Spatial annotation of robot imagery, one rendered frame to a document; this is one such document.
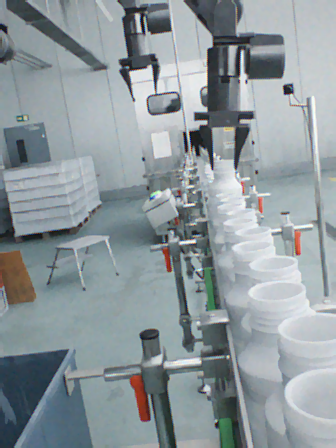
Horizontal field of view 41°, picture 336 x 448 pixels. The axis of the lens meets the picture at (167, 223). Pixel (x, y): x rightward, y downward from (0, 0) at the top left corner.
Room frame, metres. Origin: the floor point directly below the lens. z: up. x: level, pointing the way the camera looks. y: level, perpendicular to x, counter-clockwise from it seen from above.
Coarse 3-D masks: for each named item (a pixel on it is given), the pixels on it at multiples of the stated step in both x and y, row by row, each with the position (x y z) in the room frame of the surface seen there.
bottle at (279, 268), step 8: (280, 256) 0.35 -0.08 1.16; (256, 264) 0.34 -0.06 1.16; (264, 264) 0.35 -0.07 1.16; (272, 264) 0.35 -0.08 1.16; (280, 264) 0.34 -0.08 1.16; (288, 264) 0.34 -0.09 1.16; (296, 264) 0.32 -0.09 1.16; (256, 272) 0.32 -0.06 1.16; (264, 272) 0.32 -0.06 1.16; (272, 272) 0.31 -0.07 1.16; (280, 272) 0.31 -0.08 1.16; (288, 272) 0.32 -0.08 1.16; (296, 272) 0.32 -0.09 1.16; (256, 280) 0.32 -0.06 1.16; (264, 280) 0.32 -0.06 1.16; (272, 280) 0.31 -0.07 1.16; (280, 280) 0.31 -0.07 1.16; (288, 280) 0.32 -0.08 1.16; (296, 280) 0.32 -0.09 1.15; (312, 312) 0.32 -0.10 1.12; (248, 328) 0.32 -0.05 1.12; (248, 336) 0.32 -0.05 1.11
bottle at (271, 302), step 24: (264, 288) 0.29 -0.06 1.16; (288, 288) 0.28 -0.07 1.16; (264, 312) 0.26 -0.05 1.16; (288, 312) 0.26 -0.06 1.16; (264, 336) 0.26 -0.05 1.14; (240, 360) 0.27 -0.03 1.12; (264, 360) 0.26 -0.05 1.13; (264, 384) 0.25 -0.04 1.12; (264, 408) 0.25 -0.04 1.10; (264, 432) 0.25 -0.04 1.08
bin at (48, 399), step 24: (0, 360) 0.73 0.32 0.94; (24, 360) 0.73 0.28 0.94; (48, 360) 0.72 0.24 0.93; (72, 360) 0.71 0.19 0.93; (0, 384) 0.73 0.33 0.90; (24, 384) 0.73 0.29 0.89; (48, 384) 0.72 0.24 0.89; (72, 384) 0.67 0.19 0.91; (0, 408) 0.73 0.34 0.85; (24, 408) 0.73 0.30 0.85; (48, 408) 0.58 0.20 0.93; (72, 408) 0.66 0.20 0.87; (0, 432) 0.73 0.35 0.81; (24, 432) 0.50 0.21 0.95; (48, 432) 0.56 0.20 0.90; (72, 432) 0.64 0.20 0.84
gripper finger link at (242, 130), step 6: (210, 120) 0.77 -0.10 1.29; (216, 120) 0.77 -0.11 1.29; (222, 120) 0.77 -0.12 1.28; (228, 120) 0.77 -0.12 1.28; (234, 120) 0.77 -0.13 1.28; (210, 126) 0.77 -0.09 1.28; (216, 126) 0.77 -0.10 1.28; (222, 126) 0.77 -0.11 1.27; (228, 126) 0.77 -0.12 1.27; (234, 126) 0.77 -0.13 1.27; (240, 126) 0.77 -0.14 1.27; (246, 126) 0.76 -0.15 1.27; (240, 132) 0.77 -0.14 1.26; (246, 132) 0.77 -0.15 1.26; (240, 138) 0.77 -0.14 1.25; (246, 138) 0.77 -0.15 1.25; (234, 144) 0.82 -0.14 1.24; (240, 144) 0.77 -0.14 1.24; (234, 150) 0.81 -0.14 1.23; (240, 150) 0.78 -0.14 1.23; (234, 156) 0.81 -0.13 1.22; (234, 162) 0.80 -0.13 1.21; (234, 168) 0.80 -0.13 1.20
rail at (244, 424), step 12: (204, 204) 1.01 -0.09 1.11; (216, 264) 0.52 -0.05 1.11; (216, 276) 0.50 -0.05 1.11; (228, 324) 0.35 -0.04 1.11; (228, 336) 0.33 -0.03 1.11; (228, 348) 0.33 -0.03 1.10; (240, 384) 0.26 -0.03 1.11; (240, 396) 0.25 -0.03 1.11; (240, 408) 0.23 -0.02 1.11; (240, 420) 0.32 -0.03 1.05; (240, 432) 0.32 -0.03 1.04; (252, 444) 0.20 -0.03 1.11
